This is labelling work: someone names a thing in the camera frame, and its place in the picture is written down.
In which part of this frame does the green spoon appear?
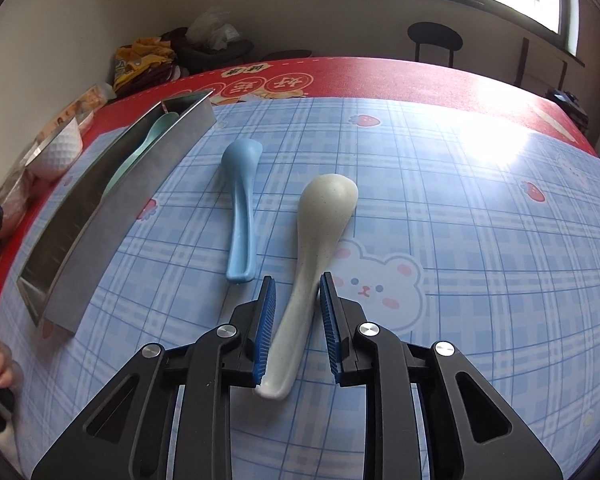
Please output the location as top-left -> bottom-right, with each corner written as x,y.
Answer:
102,112 -> 180,197

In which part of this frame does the blue spoon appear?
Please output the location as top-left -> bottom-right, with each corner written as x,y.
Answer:
221,138 -> 263,283

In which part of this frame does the white speckled spoon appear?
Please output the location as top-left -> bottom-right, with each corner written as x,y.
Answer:
256,174 -> 358,401

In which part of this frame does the plastic-wrapped bowl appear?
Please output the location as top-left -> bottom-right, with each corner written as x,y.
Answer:
0,145 -> 36,240

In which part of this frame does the stainless steel utensil tray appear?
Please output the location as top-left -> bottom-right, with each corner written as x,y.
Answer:
16,90 -> 215,334

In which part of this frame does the white textured bowl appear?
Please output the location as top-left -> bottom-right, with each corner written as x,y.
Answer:
26,117 -> 83,182

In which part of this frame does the blue plaid bear placemat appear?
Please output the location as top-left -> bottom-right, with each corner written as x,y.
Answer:
0,99 -> 600,474

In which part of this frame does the white plastic bag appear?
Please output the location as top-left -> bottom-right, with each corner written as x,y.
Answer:
185,6 -> 242,51

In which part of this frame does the black waste bin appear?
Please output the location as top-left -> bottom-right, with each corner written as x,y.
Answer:
261,49 -> 312,62

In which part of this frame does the black rice cooker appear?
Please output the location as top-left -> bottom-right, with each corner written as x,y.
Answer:
545,87 -> 588,134

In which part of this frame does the red printed tablecloth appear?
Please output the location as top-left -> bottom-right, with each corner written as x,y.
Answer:
0,58 -> 600,320

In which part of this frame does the black round stool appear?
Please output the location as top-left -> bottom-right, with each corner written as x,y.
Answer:
407,22 -> 464,68

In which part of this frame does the black folding chair frame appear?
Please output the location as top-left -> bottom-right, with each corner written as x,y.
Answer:
514,37 -> 568,96

